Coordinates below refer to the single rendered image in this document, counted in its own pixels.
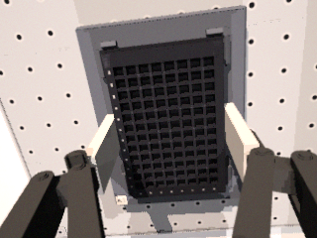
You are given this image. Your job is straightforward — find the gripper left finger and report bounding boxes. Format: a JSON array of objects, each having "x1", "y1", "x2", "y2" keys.
[{"x1": 0, "y1": 114, "x2": 120, "y2": 238}]

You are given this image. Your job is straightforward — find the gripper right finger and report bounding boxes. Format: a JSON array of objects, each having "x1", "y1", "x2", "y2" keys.
[{"x1": 224, "y1": 103, "x2": 317, "y2": 238}]

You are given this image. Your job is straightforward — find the black well plate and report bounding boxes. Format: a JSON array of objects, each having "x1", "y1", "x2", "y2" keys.
[{"x1": 101, "y1": 36, "x2": 226, "y2": 198}]

